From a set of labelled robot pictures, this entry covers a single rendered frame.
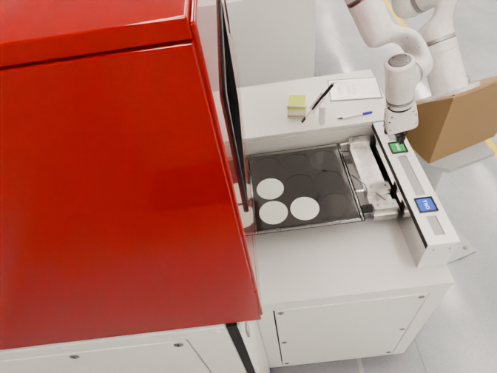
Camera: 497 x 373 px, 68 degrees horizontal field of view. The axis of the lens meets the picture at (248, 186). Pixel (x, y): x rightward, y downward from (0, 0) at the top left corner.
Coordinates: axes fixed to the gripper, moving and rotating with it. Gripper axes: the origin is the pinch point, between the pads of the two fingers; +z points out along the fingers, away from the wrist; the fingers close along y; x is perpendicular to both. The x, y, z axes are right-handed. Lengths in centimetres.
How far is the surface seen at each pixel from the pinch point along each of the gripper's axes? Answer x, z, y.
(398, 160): -6.2, 4.6, -2.8
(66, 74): -66, -89, -46
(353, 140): 11.7, 7.6, -13.9
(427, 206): -26.9, 4.5, -0.9
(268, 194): -8.8, 1.1, -49.2
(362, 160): 3.5, 10.7, -12.9
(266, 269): -34, 8, -55
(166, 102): -66, -84, -40
